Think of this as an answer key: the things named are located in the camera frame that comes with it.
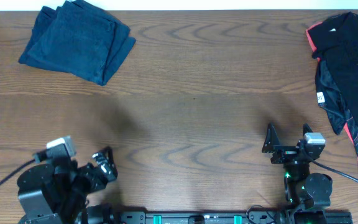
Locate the folded dark navy garment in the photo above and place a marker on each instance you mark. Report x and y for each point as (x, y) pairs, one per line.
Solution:
(44, 18)

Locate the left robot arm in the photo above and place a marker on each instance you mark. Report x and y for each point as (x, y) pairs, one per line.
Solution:
(56, 190)

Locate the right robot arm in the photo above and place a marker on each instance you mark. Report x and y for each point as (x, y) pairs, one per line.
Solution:
(307, 193)

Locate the blue denim shorts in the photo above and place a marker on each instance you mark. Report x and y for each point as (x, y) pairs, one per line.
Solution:
(86, 41)

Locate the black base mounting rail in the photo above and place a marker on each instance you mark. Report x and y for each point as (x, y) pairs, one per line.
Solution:
(216, 217)

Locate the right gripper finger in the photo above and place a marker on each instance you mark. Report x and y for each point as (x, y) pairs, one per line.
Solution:
(307, 129)
(271, 140)

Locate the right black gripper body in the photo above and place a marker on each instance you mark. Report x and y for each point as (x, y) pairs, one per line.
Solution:
(285, 154)

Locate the black shirt with red trim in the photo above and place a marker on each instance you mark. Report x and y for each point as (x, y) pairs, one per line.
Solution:
(334, 43)

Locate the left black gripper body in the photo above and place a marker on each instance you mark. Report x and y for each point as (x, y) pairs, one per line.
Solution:
(86, 181)

